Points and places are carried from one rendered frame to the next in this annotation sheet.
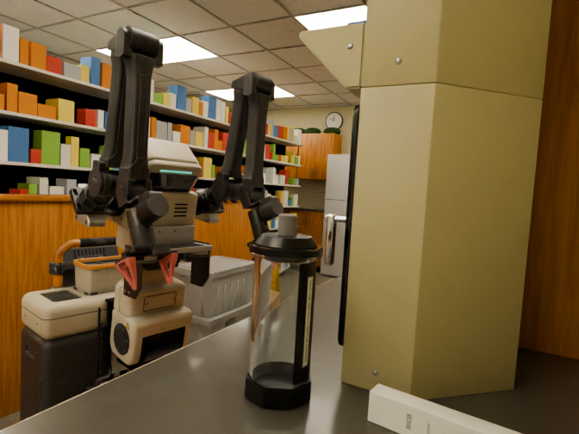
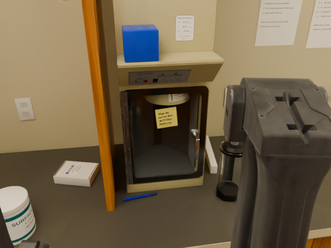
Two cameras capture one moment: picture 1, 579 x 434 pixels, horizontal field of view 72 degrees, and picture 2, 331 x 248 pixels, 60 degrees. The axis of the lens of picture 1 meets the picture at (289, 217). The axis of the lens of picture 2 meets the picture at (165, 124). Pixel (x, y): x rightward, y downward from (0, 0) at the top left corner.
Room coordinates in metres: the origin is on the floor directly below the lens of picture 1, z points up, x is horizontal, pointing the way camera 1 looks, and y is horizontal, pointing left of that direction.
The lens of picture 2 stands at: (1.34, 0.58, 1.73)
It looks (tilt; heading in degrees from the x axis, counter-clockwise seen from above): 27 degrees down; 233
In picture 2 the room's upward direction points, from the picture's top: straight up
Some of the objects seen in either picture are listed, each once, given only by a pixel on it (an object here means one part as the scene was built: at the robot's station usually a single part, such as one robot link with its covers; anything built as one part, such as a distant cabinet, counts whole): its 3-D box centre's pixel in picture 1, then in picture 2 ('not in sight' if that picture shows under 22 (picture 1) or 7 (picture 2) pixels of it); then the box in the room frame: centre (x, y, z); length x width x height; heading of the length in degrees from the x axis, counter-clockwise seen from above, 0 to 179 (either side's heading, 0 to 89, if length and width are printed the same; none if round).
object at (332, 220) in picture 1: (339, 238); (195, 145); (0.70, -0.09, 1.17); 0.05 x 0.03 x 0.10; 62
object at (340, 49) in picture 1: (359, 84); (169, 72); (0.80, -0.12, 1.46); 0.32 x 0.11 x 0.10; 152
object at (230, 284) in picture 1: (214, 284); not in sight; (3.02, 0.54, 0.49); 0.60 x 0.42 x 0.33; 152
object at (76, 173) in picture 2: not in sight; (77, 172); (1.04, -0.47, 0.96); 0.16 x 0.12 x 0.04; 135
